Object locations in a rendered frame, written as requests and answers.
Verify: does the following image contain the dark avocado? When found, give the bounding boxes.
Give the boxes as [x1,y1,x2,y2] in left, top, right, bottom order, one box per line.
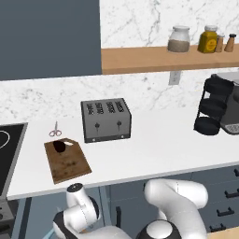
[52,140,67,154]

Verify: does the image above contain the brown wooden cutting board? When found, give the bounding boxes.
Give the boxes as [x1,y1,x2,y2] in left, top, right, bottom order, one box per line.
[43,137,92,185]

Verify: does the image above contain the grey four-slot toaster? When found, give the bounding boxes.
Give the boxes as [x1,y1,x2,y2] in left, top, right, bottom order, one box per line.
[80,98,133,144]

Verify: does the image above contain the blue-grey cupboard door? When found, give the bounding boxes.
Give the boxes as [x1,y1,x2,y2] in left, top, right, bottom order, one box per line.
[107,178,162,232]
[23,186,107,239]

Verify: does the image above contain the glass jar with white lid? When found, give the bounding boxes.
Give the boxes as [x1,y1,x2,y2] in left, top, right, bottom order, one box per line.
[167,25,191,53]

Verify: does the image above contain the grey coffee machine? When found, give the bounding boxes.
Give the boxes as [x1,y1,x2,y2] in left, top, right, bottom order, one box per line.
[217,72,239,135]

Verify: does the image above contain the black hob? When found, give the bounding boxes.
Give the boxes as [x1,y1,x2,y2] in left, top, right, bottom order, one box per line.
[0,122,29,199]

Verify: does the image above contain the yellow jar with white lid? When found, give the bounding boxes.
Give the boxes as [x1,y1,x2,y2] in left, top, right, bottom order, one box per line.
[197,25,218,54]

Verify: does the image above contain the blue-grey drawer unit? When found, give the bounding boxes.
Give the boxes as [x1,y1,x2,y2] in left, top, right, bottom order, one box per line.
[190,164,239,233]

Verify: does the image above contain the small brown shaker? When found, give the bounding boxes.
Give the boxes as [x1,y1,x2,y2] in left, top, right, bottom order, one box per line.
[215,34,226,53]

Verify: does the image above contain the brown shaker with dark cap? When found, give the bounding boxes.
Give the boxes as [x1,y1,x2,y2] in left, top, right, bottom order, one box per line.
[223,33,237,53]

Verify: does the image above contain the dark oven front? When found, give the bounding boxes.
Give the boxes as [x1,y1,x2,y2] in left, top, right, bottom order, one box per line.
[0,197,21,239]

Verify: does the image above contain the pink-handled scissors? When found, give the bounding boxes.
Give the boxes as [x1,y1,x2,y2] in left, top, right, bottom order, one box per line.
[49,120,63,138]

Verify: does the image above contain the wooden wall shelf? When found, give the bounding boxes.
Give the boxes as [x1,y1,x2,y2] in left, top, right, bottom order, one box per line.
[101,43,239,76]

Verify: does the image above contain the grey wall socket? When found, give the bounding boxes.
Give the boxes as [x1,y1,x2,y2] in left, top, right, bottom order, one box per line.
[168,70,182,86]

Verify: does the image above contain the black cupboard door handle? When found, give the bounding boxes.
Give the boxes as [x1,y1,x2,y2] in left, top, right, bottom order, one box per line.
[115,205,122,229]

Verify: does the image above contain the dark blue wall cupboard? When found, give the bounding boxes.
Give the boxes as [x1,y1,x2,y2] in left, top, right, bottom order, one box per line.
[0,0,103,82]

